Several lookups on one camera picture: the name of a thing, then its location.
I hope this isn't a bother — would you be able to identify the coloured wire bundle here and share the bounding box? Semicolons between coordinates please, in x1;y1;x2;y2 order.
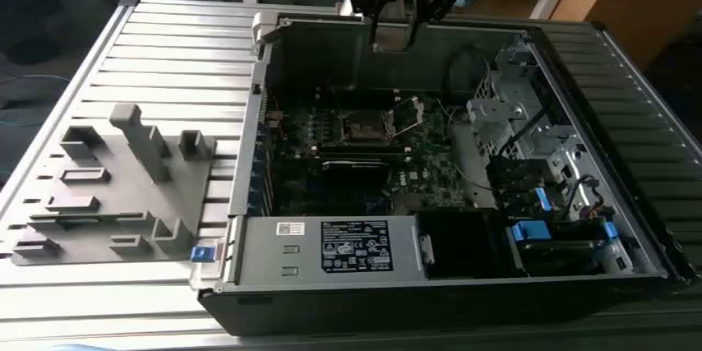
579;198;608;221

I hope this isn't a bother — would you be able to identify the silver CPU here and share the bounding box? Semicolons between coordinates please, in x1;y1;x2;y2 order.
377;21;412;54

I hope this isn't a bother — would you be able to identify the CPU socket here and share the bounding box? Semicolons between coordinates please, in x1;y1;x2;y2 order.
337;108;397;146

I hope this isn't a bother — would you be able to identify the green motherboard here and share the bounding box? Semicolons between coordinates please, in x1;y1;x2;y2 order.
261;83;477;217

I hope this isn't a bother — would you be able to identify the pale blue object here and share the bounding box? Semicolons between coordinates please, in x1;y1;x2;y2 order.
46;342;113;351

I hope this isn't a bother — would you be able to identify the metal socket cover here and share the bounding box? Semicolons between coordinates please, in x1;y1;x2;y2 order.
384;95;428;130

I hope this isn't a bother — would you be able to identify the black graphics card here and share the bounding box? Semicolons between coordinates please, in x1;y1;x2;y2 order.
320;159;390;188

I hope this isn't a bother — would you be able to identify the metal locking lever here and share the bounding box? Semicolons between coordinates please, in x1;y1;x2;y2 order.
392;113;440;137

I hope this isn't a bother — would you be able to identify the grey power supply unit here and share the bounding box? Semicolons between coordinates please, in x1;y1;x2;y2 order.
234;215;429;286

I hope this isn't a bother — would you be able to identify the black fan shroud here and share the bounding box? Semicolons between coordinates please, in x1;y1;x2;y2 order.
414;209;513;281

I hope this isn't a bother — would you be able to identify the blue bay latch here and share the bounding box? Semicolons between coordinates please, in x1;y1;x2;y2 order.
533;187;553;213

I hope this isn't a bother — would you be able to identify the brown chipset heatsink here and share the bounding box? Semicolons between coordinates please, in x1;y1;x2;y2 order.
392;192;424;211

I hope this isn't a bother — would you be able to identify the grey parts rack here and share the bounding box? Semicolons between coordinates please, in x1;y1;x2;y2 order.
9;104;218;266

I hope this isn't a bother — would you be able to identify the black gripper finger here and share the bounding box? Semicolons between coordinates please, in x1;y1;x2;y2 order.
405;0;432;54
369;0;388;53

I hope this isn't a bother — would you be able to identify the silver disk bay cage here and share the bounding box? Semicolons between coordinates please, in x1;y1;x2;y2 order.
464;34;583;171

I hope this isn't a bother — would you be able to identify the hard disk in blue carrier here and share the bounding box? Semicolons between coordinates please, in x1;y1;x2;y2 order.
506;219;620;278

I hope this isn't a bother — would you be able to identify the black RAM slot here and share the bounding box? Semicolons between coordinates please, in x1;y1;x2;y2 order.
316;143;413;152

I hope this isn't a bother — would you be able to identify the grey plastic bar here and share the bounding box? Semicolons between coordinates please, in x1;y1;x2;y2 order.
449;122;497;209

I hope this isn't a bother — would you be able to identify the black open PC case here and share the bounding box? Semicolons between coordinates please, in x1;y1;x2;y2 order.
188;12;700;338

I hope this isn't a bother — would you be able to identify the black office chair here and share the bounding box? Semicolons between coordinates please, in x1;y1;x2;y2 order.
0;0;63;67

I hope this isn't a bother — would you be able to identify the grey case hinge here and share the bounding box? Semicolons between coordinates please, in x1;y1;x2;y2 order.
249;12;281;56

